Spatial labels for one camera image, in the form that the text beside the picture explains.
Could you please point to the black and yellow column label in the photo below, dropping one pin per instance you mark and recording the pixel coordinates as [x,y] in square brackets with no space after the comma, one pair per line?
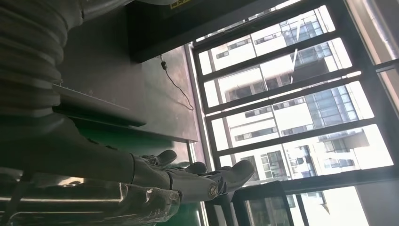
[179,3]

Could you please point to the black scanner platform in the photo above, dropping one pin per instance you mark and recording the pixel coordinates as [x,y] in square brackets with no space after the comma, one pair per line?
[87,101]

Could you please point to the building outside window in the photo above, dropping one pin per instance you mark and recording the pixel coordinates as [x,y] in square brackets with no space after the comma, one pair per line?
[249,84]

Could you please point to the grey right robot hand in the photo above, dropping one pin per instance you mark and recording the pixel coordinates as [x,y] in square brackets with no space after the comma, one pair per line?
[78,156]

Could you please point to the black scanner column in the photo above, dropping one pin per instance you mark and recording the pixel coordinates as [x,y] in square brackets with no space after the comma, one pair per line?
[187,28]

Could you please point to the black office chair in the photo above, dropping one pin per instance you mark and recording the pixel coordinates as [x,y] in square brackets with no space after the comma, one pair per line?
[265,187]

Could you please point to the black window frame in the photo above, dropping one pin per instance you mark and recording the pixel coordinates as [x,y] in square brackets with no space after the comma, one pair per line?
[280,54]

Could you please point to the green conveyor belt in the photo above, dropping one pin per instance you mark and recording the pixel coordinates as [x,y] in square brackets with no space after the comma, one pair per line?
[140,145]

